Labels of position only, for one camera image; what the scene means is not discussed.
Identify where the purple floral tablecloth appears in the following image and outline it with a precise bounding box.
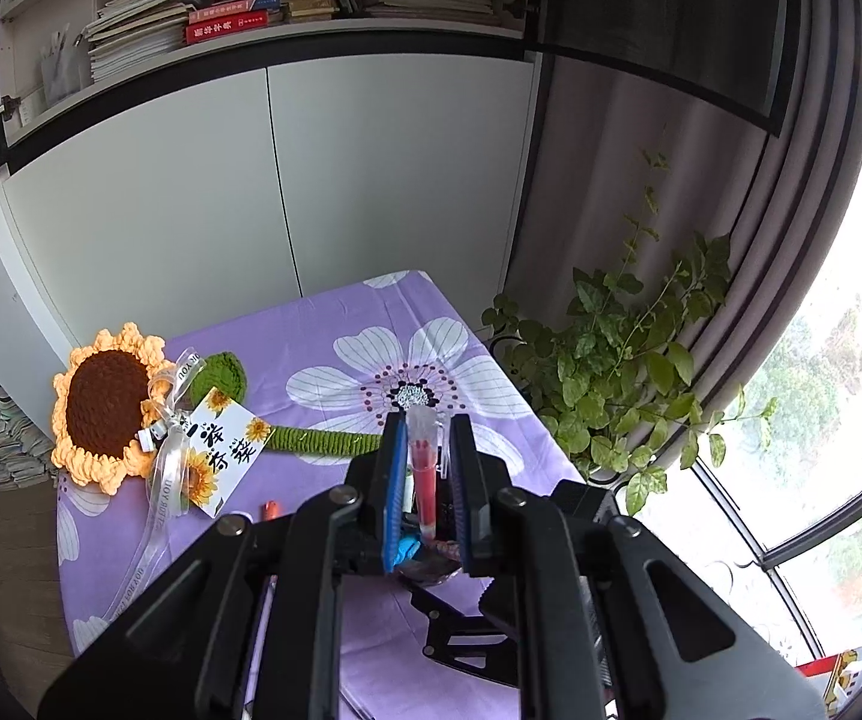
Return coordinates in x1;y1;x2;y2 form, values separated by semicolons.
56;270;612;720

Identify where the sunflower gift card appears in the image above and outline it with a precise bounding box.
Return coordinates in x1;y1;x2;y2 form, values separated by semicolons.
176;388;268;518

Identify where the window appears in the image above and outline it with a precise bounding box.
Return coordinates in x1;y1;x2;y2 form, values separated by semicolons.
626;0;862;700

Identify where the crochet sunflower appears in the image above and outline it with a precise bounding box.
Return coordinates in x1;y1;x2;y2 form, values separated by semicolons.
52;322;387;496

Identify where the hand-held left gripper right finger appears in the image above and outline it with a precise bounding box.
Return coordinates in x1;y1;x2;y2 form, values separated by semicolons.
450;412;830;720

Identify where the white cabinet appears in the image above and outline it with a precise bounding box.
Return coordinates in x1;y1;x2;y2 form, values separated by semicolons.
0;0;788;391

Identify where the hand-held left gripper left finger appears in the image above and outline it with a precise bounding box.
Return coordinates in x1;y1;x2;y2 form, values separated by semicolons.
37;411;409;720

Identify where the clear red pen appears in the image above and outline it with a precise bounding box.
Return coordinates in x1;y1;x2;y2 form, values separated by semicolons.
407;405;444;542

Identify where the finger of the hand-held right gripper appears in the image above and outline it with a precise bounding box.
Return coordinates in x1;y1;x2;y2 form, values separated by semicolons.
405;583;522;688

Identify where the red yellow box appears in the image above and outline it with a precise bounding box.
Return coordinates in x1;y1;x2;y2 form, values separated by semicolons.
793;640;862;700

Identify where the row of shelf books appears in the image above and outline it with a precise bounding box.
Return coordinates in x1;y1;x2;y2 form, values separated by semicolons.
82;0;505;85

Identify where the white printed ribbon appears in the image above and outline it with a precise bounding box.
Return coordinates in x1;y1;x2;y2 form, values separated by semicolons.
112;349;201;617

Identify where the dark dotted pen holder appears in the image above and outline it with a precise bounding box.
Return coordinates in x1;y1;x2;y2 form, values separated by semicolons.
393;532;471;587

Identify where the green potted plant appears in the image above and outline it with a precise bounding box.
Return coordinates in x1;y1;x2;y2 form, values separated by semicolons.
482;150;779;517

